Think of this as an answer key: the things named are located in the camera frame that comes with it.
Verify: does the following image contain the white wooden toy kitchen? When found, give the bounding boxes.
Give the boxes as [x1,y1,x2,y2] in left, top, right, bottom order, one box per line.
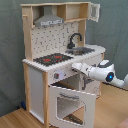
[22,2,105,128]

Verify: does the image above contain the black stovetop red burners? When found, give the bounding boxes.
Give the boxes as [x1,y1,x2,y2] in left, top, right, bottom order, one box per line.
[34,53,71,66]

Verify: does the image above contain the grey range hood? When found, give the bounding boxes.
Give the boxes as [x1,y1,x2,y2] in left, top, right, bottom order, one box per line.
[35,5,64,27]

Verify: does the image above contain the grey backdrop curtain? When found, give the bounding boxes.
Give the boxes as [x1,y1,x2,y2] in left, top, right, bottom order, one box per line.
[0,0,128,117]

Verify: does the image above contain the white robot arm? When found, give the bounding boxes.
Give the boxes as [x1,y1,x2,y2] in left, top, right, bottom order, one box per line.
[72,60,128,91]

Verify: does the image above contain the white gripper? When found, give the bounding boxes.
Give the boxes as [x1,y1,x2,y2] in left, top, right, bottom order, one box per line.
[72,63,91,75]

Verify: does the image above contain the white oven door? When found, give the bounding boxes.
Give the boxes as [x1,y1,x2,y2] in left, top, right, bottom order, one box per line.
[49,86,96,128]

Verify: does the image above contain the left red stove knob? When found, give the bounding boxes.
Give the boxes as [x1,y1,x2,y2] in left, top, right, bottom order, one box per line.
[54,73,60,79]

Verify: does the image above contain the metal toy sink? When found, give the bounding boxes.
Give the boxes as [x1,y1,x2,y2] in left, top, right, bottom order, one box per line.
[65,47,95,56]

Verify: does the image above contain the grey cabinet door handle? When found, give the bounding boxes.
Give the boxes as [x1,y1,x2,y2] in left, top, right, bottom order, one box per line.
[82,77,86,90]

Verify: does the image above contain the white microwave door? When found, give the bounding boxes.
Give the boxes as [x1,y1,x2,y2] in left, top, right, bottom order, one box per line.
[89,3,100,22]

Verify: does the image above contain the black toy faucet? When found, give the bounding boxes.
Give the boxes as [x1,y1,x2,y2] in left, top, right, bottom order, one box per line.
[67,33,82,49]

